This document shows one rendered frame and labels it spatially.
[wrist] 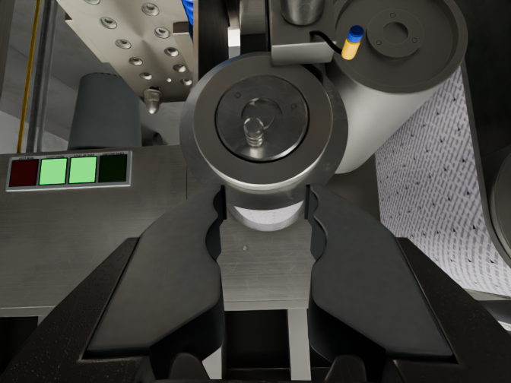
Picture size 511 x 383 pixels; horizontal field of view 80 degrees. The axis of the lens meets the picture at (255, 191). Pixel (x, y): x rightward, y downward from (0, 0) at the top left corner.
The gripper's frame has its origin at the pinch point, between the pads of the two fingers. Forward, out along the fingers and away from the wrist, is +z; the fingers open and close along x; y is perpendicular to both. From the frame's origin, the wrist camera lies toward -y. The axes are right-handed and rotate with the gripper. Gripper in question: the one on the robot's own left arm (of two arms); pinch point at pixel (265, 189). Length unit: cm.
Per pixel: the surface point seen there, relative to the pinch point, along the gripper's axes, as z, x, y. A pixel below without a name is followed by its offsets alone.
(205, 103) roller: 14.3, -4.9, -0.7
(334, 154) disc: 12.8, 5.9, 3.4
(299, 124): 12.5, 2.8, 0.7
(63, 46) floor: 204, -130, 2
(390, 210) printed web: 26.5, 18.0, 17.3
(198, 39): 21.3, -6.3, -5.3
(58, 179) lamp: 41, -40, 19
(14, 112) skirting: 250, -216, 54
